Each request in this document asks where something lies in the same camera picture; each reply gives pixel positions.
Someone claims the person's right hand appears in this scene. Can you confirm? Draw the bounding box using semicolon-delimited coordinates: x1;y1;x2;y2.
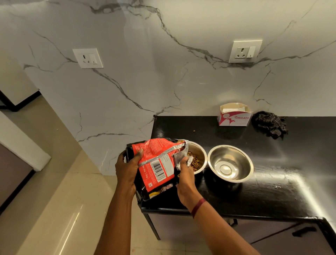
176;156;203;209

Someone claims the person's left hand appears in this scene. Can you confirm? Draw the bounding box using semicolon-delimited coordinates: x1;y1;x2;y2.
115;149;144;196

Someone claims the red black pet food bag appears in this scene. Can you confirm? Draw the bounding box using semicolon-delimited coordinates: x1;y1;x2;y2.
125;137;189;202

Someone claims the steel bowl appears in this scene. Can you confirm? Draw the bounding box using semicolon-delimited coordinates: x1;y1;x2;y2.
207;145;254;184
183;140;208;175

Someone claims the person's right forearm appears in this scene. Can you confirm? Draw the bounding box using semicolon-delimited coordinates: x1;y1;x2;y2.
193;202;260;255

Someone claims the person's left forearm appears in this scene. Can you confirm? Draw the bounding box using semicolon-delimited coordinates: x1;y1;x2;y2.
93;189;137;255

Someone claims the red wrist band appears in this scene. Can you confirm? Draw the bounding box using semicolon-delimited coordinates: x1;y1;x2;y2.
191;198;207;219

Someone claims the red and white tissue box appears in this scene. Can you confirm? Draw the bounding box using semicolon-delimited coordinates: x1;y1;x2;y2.
217;102;254;127

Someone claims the dark checked cloth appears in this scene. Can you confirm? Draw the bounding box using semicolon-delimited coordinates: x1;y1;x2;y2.
251;111;289;140

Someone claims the brown base cabinet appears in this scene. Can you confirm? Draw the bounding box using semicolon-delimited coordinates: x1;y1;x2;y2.
144;213;336;255
0;143;36;215

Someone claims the white wall socket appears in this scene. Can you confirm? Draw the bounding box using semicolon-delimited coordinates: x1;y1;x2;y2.
229;40;263;64
72;48;104;69

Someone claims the black cabinet handle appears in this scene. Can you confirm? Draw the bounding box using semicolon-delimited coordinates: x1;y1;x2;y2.
292;226;317;238

